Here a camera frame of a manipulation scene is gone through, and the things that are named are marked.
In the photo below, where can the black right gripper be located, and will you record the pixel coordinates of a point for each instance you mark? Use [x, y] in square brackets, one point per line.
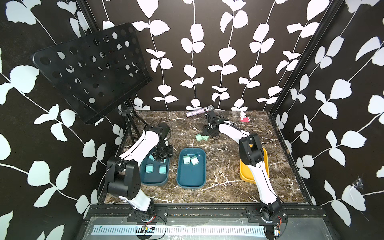
[205, 132]

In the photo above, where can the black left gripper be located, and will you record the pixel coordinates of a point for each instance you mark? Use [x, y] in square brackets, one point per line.
[169, 154]

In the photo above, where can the teal storage box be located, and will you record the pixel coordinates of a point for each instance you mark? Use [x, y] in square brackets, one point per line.
[153, 179]
[189, 176]

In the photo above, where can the yellow storage box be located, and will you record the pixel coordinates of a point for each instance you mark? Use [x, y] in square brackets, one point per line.
[246, 174]

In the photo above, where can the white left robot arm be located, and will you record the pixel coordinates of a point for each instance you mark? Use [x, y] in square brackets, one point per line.
[122, 177]

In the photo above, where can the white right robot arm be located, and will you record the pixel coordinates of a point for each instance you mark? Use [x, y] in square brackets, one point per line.
[252, 155]

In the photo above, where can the pink white small box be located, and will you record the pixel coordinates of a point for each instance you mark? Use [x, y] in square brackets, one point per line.
[244, 118]

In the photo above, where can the black music stand tripod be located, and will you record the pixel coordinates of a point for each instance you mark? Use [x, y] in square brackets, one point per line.
[130, 114]

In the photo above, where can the black perforated music stand desk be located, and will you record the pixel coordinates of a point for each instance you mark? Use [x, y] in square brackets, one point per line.
[96, 73]

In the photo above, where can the black front rail frame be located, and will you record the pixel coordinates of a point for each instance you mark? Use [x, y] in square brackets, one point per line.
[206, 222]

